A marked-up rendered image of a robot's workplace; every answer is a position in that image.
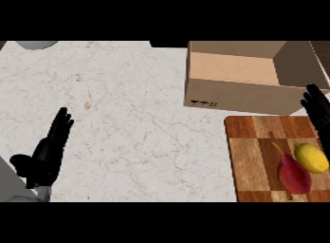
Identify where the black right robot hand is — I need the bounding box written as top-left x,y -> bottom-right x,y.
299,84 -> 330,175

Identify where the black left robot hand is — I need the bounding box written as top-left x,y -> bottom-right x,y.
9,106 -> 75,190

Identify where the wooden checkered cutting board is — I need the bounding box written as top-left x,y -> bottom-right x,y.
224,115 -> 330,203

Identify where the red pear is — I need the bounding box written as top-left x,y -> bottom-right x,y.
270,141 -> 314,196

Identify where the brown cardboard box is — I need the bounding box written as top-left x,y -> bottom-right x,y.
183,41 -> 330,117

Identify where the yellow lemon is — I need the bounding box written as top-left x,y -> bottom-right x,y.
292,142 -> 330,175

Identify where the grey round object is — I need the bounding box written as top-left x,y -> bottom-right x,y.
15,41 -> 60,51

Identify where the black object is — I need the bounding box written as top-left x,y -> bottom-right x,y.
149,41 -> 190,49

